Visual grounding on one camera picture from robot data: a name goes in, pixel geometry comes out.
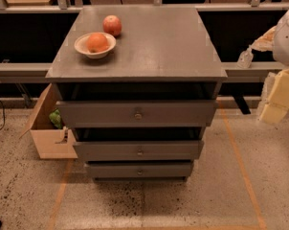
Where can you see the grey top drawer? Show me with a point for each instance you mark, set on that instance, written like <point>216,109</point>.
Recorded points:
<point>137,114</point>

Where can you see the cardboard box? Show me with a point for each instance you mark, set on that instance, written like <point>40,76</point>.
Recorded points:
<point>50,142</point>

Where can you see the red apple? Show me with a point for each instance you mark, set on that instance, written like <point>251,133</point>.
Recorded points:
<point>112,25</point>

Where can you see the grey middle drawer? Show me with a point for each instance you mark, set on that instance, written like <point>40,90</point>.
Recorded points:
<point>138,150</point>

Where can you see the orange fruit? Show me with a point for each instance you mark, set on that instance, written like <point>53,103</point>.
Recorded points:
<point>96,43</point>

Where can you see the grey drawer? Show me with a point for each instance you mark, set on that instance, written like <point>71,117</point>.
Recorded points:
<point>137,114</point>
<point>138,150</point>
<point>139,170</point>

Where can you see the grey wooden drawer cabinet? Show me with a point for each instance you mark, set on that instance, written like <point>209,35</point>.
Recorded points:
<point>163,54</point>

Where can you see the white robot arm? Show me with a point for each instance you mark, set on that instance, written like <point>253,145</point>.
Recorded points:
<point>275,40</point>

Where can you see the green item in box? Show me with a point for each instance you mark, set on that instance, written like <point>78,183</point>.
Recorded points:
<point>55,119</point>

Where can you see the grey bottom drawer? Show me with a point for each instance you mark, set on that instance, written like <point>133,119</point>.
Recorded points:
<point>139,170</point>

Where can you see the clear sanitizer pump bottle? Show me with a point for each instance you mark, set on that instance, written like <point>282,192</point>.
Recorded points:
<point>245,58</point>

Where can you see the white ceramic bowl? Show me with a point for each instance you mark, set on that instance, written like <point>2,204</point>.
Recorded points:
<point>80,46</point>

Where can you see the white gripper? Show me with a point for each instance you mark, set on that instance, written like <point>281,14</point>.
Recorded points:
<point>286,38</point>

